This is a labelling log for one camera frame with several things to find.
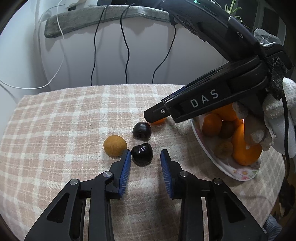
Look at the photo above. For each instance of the large orange in plate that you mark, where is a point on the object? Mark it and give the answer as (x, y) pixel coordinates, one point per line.
(243, 153)

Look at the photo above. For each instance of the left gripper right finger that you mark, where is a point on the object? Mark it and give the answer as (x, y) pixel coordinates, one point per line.
(228, 218)

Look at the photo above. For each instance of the brown kiwi on cloth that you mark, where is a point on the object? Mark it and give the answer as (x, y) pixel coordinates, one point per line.
(114, 146)

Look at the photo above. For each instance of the grey sill mat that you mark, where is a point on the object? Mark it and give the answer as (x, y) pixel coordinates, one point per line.
(71, 21)

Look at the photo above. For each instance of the potted spider plant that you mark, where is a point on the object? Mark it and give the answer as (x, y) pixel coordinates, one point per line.
(232, 9)

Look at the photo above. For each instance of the dark plum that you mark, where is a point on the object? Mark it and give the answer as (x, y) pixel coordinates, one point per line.
(142, 131)
(142, 154)

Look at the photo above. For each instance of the large orange with stem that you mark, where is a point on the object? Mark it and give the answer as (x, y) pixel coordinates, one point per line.
(226, 113)

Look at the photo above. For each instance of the white gloved right hand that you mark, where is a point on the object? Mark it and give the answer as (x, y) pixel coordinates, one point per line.
(270, 132)

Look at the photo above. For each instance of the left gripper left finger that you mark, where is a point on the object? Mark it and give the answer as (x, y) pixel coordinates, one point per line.
(63, 219)

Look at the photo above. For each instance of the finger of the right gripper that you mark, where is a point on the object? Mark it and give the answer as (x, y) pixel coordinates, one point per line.
(159, 111)
(174, 94)

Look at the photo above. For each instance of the small mandarin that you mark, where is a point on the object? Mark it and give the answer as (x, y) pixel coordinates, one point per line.
(212, 125)
(159, 120)

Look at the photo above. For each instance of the beige plaid tablecloth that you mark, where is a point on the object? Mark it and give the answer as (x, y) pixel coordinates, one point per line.
(56, 136)

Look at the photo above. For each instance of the white power adapter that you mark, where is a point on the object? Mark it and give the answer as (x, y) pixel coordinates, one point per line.
(80, 3)

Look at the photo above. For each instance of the kiwi in plate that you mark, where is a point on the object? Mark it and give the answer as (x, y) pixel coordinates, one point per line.
(223, 149)

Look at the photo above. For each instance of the white floral plate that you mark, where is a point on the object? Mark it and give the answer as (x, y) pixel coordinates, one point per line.
(228, 166)

